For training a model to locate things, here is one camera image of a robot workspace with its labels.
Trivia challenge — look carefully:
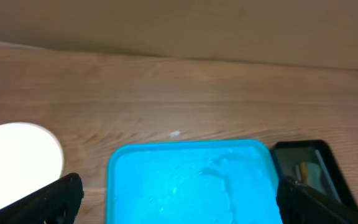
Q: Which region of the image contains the green yellow scrub sponge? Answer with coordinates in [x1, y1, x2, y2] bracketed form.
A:
[295, 162, 309, 184]

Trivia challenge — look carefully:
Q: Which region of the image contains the teal plastic tray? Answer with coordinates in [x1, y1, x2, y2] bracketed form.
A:
[105, 139, 282, 224]

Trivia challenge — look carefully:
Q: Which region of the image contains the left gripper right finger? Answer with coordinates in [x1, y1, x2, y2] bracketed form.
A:
[276, 177, 358, 224]

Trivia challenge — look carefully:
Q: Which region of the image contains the white plate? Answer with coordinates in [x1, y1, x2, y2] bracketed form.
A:
[0, 123, 64, 209]

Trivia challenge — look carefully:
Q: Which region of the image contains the black rectangular tray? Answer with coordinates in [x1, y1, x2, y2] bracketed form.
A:
[270, 139, 358, 212]

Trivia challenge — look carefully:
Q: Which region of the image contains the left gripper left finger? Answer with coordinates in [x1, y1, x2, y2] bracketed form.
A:
[0, 173, 85, 224]

